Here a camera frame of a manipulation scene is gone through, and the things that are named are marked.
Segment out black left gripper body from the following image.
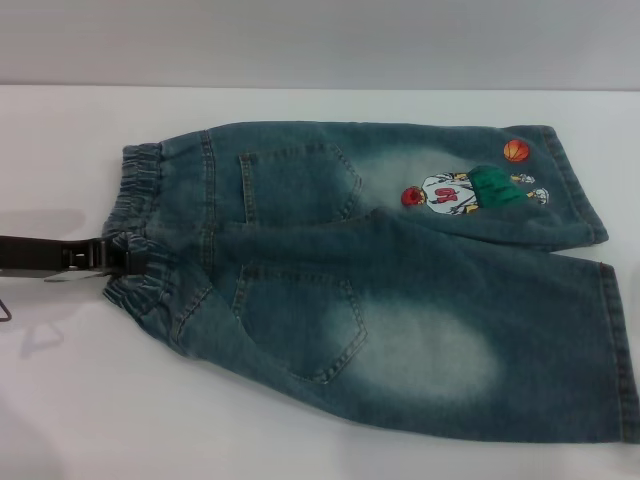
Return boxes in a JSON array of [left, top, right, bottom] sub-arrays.
[[0, 232, 62, 274]]

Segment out blue denim shorts with cartoon print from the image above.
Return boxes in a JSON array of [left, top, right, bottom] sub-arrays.
[[101, 121, 640, 445]]

